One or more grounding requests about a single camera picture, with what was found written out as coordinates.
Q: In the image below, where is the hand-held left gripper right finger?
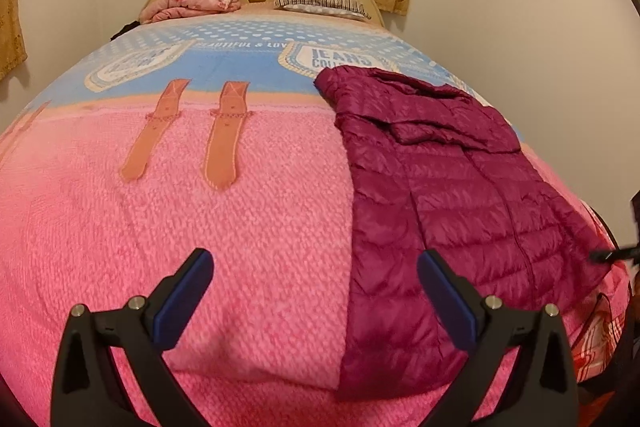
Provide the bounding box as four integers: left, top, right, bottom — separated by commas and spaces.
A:
417, 248, 581, 427

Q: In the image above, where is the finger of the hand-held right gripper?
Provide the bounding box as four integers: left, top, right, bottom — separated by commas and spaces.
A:
590, 246, 640, 266

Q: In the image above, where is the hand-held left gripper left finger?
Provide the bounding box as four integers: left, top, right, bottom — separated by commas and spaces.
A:
50, 248, 216, 427

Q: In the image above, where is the magenta puffer jacket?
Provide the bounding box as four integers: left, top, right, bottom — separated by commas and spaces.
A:
314, 66, 626, 403

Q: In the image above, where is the pink and blue printed blanket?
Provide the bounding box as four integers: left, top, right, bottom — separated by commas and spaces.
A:
0, 2, 631, 427

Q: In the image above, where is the black cloth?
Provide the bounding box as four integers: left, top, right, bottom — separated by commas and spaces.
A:
110, 19, 141, 42

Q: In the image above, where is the pink floral folded quilt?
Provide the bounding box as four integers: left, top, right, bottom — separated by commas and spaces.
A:
139, 0, 242, 25

